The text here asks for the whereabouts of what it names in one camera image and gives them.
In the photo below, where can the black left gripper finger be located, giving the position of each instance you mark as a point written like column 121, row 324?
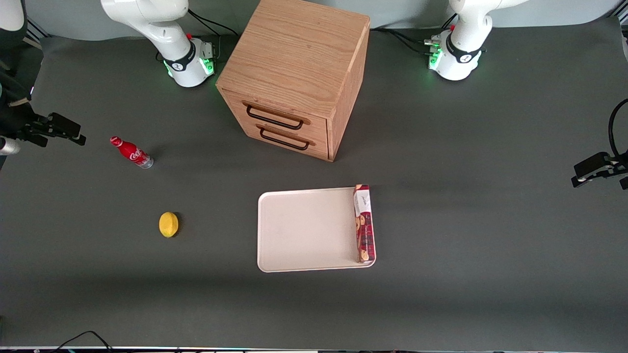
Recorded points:
column 591, row 169
column 624, row 183

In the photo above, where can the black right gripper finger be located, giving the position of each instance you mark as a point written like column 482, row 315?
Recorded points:
column 63, row 125
column 35, row 137

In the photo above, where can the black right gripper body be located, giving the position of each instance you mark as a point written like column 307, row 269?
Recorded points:
column 19, row 125

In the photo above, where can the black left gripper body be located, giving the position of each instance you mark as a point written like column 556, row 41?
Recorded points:
column 619, row 165

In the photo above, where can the red coke bottle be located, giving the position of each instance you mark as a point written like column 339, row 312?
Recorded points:
column 132, row 153

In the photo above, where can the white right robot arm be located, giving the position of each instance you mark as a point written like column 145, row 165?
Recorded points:
column 164, row 29

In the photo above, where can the white plastic tray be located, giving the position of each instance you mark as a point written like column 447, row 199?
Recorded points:
column 306, row 230

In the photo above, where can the yellow lemon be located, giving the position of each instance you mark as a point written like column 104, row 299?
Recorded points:
column 168, row 224

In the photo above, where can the red cookie box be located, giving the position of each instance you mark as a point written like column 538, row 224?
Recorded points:
column 364, row 223

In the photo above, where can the wooden drawer cabinet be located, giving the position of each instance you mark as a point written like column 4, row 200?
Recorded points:
column 299, row 68

